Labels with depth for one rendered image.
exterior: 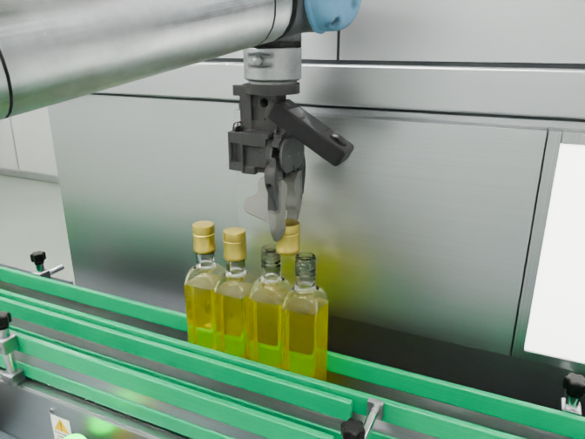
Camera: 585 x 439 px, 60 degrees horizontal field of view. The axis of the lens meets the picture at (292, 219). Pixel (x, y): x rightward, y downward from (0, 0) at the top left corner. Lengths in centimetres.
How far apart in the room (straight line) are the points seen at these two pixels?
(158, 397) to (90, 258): 51
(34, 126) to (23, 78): 572
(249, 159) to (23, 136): 559
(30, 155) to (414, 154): 564
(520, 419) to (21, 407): 80
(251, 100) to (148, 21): 34
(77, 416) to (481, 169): 72
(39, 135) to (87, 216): 484
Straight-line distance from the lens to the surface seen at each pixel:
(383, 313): 86
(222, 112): 91
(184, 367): 85
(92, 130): 111
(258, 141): 67
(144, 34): 36
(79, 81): 35
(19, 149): 631
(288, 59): 65
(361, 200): 80
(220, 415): 75
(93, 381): 89
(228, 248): 76
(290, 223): 71
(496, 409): 80
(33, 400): 100
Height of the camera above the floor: 143
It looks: 19 degrees down
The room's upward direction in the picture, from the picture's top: straight up
